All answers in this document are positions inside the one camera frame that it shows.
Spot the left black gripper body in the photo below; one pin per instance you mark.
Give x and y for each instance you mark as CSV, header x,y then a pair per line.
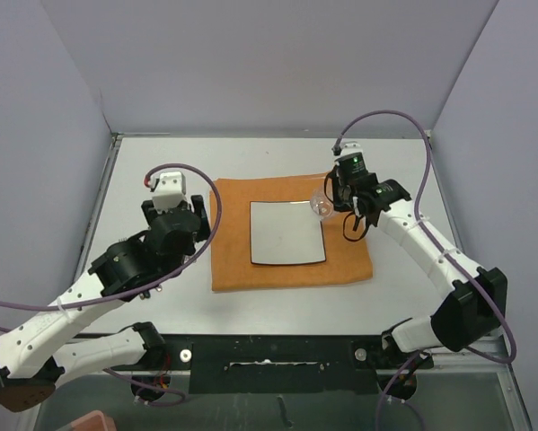
x,y
179,260

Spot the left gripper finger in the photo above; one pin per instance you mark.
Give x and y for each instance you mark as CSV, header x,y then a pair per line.
x,y
199,210
149,212

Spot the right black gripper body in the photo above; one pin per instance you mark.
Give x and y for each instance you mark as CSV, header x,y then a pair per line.
x,y
342,194

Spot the clear plastic cup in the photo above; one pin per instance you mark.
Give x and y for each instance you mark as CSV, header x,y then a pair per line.
x,y
322,205

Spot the white square plate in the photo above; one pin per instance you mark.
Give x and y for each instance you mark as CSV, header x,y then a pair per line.
x,y
285,234

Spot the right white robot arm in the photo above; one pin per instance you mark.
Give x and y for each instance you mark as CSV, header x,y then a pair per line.
x,y
473,299

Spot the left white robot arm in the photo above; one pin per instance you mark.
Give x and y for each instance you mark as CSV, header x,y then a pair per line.
x,y
40,356

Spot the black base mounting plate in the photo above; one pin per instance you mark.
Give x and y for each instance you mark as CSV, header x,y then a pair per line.
x,y
258,364

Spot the pink box corner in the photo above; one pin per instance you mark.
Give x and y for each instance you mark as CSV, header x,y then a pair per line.
x,y
94,421

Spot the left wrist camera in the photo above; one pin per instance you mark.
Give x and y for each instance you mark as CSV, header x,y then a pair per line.
x,y
168,190

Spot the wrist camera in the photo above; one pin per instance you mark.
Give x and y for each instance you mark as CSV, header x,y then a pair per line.
x,y
345,148
168,190

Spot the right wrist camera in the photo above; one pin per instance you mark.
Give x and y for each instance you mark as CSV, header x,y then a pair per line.
x,y
345,148

